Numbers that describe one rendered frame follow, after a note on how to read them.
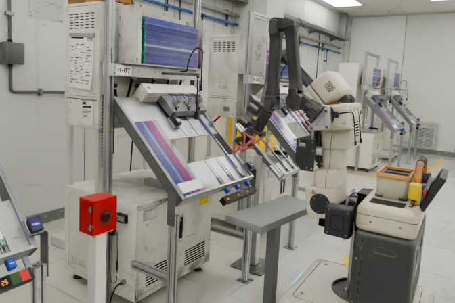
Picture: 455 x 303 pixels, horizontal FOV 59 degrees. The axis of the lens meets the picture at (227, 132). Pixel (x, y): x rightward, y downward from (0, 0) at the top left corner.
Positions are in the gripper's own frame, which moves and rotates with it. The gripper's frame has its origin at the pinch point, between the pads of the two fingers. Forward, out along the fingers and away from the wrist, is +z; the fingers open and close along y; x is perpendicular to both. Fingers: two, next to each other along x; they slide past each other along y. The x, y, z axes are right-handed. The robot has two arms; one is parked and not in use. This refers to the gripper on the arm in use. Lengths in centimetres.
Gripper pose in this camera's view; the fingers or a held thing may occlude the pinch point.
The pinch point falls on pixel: (237, 151)
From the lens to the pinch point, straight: 237.3
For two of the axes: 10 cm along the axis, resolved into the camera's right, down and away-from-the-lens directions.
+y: -5.7, 0.7, -8.2
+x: 6.6, 6.4, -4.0
